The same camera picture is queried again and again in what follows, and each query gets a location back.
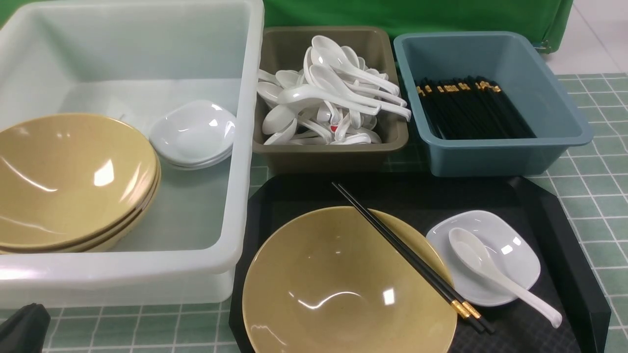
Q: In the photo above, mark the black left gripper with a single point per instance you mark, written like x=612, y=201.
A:
x=25, y=331

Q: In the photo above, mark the tan noodle bowl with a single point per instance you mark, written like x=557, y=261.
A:
x=328, y=282

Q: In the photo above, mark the black chopstick gold band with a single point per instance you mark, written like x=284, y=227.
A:
x=392, y=238

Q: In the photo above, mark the white ceramic soup spoon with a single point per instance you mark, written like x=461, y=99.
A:
x=473, y=253

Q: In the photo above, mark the white square saucer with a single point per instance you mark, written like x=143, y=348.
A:
x=509, y=251

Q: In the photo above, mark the bottom stacked tan bowl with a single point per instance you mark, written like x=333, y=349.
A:
x=132, y=230

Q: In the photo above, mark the stacked tan bowl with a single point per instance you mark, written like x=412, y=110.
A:
x=132, y=230
x=77, y=132
x=67, y=202

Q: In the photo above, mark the middle stacked tan bowl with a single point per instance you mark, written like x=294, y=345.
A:
x=67, y=202

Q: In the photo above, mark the top stacked tan bowl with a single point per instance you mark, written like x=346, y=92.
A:
x=77, y=132

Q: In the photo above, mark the lower stacked white saucer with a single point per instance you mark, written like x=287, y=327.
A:
x=218, y=159

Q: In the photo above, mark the stacked white saucer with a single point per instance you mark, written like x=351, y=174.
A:
x=194, y=133
x=218, y=159

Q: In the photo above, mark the top stacked white saucer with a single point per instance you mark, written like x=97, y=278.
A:
x=194, y=133

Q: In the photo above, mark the large white plastic tub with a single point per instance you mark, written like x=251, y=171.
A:
x=138, y=60

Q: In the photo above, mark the white spoon bin left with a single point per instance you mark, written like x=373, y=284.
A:
x=278, y=119

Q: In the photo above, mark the long white spoon in bin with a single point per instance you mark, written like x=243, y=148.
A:
x=306, y=95

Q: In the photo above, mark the top white spoon in bin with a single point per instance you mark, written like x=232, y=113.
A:
x=329, y=54

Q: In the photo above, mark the pile of black chopsticks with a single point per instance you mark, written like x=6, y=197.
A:
x=470, y=108

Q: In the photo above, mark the blue plastic chopstick bin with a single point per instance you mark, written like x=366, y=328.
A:
x=509, y=60

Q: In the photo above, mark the green checkered tablecloth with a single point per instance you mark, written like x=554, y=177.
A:
x=591, y=183

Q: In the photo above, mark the green cloth backdrop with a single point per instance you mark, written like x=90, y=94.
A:
x=542, y=22

